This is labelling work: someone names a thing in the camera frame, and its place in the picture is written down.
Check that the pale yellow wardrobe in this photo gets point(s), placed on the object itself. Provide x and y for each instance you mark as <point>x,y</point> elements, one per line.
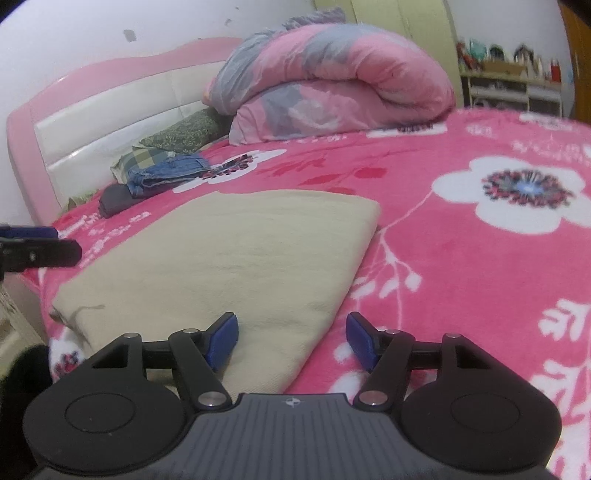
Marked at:
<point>415,23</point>

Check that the red bottle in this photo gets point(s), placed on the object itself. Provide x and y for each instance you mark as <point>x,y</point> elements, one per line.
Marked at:
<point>556,70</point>

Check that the pink grey floral quilt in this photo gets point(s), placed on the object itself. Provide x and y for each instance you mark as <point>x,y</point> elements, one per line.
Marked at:
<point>332,78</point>

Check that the plaid pillow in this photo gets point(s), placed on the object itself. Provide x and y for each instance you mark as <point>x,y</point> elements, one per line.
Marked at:
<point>138,159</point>

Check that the pink white padded headboard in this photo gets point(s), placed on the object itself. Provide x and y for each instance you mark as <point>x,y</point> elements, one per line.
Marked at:
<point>115,110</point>

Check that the pink floral blanket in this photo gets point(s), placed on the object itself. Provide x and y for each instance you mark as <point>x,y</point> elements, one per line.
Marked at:
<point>461,277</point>

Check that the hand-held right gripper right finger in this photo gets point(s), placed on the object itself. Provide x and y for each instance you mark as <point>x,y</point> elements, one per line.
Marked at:
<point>360,339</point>

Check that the dark cloth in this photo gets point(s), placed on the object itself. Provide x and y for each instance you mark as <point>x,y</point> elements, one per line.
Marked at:
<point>18,383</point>

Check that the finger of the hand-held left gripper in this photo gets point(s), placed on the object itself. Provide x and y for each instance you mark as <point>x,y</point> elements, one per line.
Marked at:
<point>27,232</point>
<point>46,254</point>

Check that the brown wooden door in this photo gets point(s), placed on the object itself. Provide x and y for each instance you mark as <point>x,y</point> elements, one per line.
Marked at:
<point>579,55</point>

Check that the green leaf-patterned pillow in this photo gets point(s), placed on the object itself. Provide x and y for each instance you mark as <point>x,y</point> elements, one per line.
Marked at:
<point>184,129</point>

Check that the white desk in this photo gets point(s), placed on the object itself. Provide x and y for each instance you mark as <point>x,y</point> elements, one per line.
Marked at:
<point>540,99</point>

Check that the folded dark grey garment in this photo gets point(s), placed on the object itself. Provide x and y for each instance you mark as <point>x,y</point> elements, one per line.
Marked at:
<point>115,201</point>

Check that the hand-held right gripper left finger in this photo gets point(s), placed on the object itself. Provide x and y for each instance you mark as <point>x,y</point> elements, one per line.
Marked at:
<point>224,339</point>

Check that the folded blue jeans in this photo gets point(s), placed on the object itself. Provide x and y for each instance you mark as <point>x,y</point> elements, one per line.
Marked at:
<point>166,173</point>

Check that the cardboard box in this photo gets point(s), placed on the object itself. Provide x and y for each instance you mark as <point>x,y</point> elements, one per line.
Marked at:
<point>503,68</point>

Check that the cream carved furniture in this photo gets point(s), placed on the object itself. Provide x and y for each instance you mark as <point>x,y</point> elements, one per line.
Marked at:
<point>14,318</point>

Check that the beige pants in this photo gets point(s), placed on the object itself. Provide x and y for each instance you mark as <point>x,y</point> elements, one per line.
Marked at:
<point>231,258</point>

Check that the group of desk figurines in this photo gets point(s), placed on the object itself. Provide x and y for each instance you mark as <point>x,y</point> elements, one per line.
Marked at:
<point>475,50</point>

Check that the green patterned cloth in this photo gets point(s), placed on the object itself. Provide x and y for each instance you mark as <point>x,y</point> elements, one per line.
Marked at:
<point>83,203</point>

